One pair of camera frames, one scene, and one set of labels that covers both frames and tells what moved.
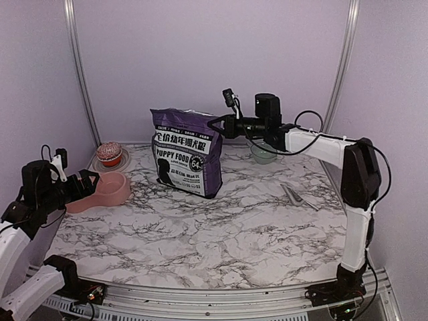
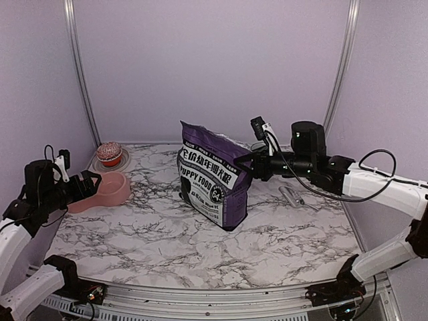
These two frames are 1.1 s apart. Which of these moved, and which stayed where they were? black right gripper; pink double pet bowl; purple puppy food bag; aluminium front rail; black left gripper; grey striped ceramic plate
Moved: black right gripper; purple puppy food bag
Stayed: pink double pet bowl; black left gripper; grey striped ceramic plate; aluminium front rail
